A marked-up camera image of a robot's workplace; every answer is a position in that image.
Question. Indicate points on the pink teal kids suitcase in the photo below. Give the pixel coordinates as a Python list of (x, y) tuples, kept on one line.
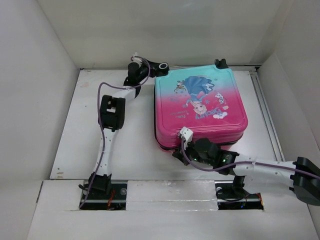
[(204, 99)]

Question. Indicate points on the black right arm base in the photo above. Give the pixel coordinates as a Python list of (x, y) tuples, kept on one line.
[(232, 196)]

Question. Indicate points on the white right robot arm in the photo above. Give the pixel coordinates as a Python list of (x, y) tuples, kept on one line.
[(252, 176)]

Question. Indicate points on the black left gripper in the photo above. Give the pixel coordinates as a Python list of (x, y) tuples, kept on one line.
[(155, 68)]

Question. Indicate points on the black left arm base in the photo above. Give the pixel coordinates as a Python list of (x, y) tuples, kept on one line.
[(104, 194)]

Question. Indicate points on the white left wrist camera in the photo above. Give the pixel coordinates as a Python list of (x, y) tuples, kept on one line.
[(136, 58)]

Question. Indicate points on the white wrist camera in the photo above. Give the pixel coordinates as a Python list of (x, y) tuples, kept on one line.
[(136, 58), (186, 134)]

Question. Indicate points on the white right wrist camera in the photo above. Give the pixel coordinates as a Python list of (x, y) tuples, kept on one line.
[(186, 134)]

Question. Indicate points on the white foam cover panel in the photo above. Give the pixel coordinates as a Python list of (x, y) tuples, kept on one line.
[(171, 195)]

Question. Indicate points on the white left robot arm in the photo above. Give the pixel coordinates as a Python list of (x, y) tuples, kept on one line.
[(111, 106)]

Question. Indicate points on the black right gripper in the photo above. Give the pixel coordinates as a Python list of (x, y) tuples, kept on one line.
[(178, 155)]

